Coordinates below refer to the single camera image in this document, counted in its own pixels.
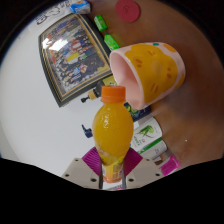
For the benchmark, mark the framed group photo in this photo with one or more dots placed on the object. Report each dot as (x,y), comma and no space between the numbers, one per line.
(73,60)

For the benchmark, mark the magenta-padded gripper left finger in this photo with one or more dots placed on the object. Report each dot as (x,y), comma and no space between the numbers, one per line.
(80,172)

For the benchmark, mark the tall white and green box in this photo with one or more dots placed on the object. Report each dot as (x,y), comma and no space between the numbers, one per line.
(155,149)

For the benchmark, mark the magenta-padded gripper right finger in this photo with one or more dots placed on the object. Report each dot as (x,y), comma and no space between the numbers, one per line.
(144,172)

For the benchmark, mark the small green packet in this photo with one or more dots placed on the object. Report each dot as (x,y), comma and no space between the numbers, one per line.
(100,23)
(111,42)

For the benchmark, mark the white lotion bottle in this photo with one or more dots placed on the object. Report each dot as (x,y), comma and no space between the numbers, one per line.
(148,131)

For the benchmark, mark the orange juice bottle orange cap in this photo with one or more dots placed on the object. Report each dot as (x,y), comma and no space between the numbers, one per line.
(112,130)

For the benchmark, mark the blue tissue pack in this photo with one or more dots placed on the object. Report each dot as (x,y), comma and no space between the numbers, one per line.
(80,6)

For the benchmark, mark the flat round red coaster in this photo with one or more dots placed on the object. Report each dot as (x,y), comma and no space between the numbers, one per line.
(128,10)

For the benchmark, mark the pink and yellow mug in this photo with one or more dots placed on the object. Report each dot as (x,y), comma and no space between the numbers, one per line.
(156,71)

